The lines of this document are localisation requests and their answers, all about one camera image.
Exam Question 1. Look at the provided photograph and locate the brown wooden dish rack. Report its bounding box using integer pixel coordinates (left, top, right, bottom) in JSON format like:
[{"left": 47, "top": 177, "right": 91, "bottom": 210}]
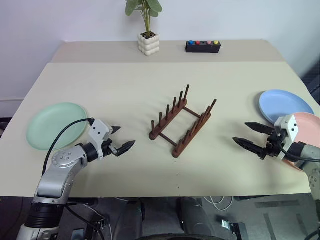
[{"left": 148, "top": 84, "right": 218, "bottom": 159}]

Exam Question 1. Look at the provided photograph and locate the black metal floor bracket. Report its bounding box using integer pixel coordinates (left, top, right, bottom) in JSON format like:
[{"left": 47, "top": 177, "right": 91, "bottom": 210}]
[{"left": 216, "top": 219, "right": 250, "bottom": 240}]

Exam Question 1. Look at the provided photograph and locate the white cable on floor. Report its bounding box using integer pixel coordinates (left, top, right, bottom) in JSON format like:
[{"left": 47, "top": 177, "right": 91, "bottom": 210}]
[{"left": 203, "top": 195, "right": 235, "bottom": 212}]

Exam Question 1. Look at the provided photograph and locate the pink-red plate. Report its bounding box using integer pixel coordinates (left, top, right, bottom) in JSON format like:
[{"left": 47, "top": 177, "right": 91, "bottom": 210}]
[{"left": 281, "top": 112, "right": 320, "bottom": 173}]

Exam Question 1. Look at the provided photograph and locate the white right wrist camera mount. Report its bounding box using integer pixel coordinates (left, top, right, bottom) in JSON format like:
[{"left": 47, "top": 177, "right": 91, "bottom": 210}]
[{"left": 273, "top": 113, "right": 300, "bottom": 161}]

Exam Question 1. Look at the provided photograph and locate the black button box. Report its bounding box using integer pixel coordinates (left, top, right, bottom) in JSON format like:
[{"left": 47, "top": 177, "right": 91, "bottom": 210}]
[{"left": 185, "top": 39, "right": 222, "bottom": 54}]

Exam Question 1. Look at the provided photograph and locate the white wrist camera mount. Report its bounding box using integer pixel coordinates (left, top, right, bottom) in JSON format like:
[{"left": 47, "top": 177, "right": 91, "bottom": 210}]
[
  {"left": 273, "top": 113, "right": 300, "bottom": 161},
  {"left": 87, "top": 118, "right": 114, "bottom": 160}
]

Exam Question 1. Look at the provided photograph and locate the green plate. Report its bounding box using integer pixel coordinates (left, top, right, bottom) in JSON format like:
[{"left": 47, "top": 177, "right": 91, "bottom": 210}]
[{"left": 25, "top": 102, "right": 89, "bottom": 152}]

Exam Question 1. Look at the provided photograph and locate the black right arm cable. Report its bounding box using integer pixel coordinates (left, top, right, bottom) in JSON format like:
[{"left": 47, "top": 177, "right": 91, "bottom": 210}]
[{"left": 278, "top": 144, "right": 320, "bottom": 163}]

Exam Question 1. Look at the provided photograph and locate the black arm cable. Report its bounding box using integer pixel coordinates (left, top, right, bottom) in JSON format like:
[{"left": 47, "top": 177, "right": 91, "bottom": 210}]
[
  {"left": 278, "top": 144, "right": 320, "bottom": 163},
  {"left": 41, "top": 117, "right": 95, "bottom": 177}
]

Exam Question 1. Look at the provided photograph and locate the blue plate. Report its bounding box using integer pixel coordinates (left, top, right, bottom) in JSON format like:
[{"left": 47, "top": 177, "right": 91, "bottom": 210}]
[{"left": 258, "top": 89, "right": 316, "bottom": 125}]

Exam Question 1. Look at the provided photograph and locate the green plant in white pot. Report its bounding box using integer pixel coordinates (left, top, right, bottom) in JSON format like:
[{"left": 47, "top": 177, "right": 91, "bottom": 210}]
[{"left": 124, "top": 0, "right": 164, "bottom": 58}]

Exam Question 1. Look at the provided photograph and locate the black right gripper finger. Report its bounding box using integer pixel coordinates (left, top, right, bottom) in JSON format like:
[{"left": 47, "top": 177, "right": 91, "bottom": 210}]
[
  {"left": 232, "top": 136, "right": 264, "bottom": 158},
  {"left": 244, "top": 121, "right": 276, "bottom": 135}
]

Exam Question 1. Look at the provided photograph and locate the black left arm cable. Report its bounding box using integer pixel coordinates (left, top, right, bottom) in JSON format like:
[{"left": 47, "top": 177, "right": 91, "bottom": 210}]
[{"left": 41, "top": 117, "right": 95, "bottom": 177}]

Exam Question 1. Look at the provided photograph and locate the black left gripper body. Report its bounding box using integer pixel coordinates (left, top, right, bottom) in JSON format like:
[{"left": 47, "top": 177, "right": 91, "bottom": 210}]
[{"left": 101, "top": 129, "right": 119, "bottom": 158}]

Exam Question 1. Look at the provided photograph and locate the black chair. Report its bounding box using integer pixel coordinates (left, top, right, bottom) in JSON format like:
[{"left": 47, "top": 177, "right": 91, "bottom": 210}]
[{"left": 300, "top": 61, "right": 320, "bottom": 106}]

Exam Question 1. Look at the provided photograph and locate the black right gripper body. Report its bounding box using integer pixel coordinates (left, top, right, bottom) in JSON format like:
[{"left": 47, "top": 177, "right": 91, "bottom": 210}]
[{"left": 259, "top": 130, "right": 286, "bottom": 160}]

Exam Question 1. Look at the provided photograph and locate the dark rounded shape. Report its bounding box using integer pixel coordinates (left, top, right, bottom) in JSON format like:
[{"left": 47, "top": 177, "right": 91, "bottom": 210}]
[{"left": 175, "top": 197, "right": 216, "bottom": 238}]

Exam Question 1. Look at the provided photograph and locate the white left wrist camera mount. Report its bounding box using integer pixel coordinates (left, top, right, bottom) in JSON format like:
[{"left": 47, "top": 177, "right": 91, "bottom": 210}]
[{"left": 87, "top": 118, "right": 114, "bottom": 160}]

